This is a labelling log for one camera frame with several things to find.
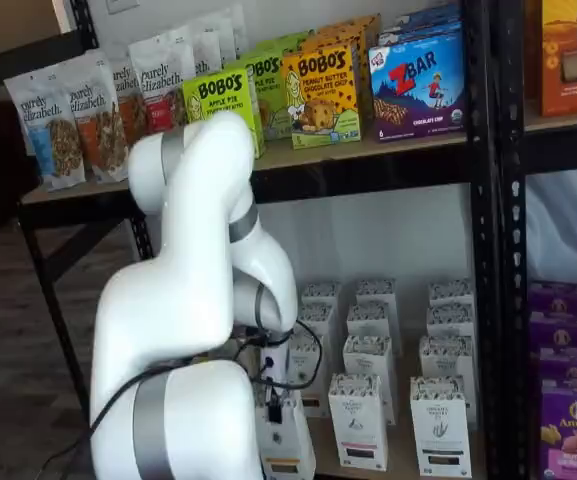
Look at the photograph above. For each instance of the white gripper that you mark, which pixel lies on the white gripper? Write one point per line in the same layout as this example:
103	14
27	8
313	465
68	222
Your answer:
275	367

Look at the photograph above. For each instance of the white floral box yellow strip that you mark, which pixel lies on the white floral box yellow strip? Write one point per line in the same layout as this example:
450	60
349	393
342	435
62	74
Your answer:
323	292
313	407
293	440
320	317

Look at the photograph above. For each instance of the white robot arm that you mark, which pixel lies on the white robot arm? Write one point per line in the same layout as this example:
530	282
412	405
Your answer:
193	225

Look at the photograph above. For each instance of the white floral box pink strip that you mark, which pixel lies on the white floral box pink strip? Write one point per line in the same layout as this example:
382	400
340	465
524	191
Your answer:
368	355
358	425
375	290
370	317

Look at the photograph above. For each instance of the white floral box dark strip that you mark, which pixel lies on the white floral box dark strip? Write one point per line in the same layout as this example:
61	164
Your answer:
450	292
440	430
450	320
445	357

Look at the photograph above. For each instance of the black metal shelf rack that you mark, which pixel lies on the black metal shelf rack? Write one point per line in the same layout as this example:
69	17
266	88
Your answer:
478	250
503	350

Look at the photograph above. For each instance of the purple Annie's box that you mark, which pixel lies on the purple Annie's box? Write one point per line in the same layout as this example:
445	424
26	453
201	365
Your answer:
558	300
573	365
573	440
563	330

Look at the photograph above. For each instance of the yellow Bobo's peanut butter box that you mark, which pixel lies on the yellow Bobo's peanut butter box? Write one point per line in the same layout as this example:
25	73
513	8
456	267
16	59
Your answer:
353	22
318	95
333	37

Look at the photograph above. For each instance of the green Bobo's apple pie box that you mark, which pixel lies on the green Bobo's apple pie box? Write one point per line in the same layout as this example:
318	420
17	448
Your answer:
218	92
288	42
270	90

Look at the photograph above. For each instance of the blue Zbar box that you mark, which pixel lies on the blue Zbar box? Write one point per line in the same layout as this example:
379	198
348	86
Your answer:
418	36
418	90
428	15

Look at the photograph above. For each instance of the orange snack box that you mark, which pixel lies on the orange snack box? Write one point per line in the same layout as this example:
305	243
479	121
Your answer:
573	95

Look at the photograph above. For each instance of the granola pouch orange label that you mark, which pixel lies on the granola pouch orange label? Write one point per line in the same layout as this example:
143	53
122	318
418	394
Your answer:
98	130

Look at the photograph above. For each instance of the white granola pouch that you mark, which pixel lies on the white granola pouch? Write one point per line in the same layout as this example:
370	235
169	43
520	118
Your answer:
205	50
233	35
128	100

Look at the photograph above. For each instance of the granola pouch red label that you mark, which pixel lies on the granola pouch red label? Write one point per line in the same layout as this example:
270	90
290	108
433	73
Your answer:
160	85

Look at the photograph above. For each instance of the white plastic sheet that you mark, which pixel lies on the white plastic sheet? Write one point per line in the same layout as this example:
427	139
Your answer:
568	225

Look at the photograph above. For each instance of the granola pouch blue label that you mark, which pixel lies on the granola pouch blue label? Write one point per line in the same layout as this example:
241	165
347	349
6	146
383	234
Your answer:
48	135

